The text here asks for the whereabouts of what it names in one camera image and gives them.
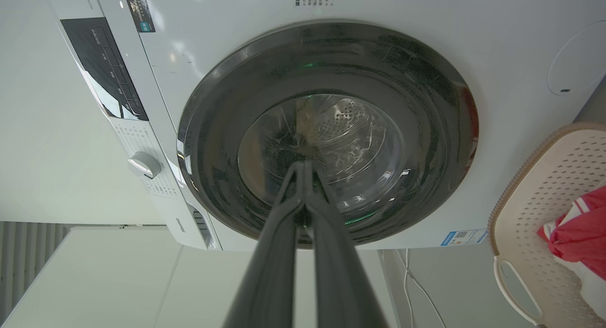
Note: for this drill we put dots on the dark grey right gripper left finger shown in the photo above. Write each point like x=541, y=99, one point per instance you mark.
x=267, y=271

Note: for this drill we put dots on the grey ribbed radiator panel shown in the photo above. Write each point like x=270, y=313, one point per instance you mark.
x=26, y=252

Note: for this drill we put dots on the beige perforated laundry basket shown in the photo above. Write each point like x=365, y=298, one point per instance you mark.
x=535, y=209

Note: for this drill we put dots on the red and white garment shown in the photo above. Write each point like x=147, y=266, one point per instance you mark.
x=580, y=233

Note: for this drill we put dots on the round dark washing machine door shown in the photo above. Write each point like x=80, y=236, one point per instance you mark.
x=402, y=105

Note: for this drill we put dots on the silver washing machine dial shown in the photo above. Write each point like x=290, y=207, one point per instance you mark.
x=144, y=164

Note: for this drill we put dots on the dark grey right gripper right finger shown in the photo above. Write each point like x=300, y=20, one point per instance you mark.
x=338, y=276

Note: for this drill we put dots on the white front-load washing machine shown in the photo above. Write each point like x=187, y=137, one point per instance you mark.
x=227, y=48

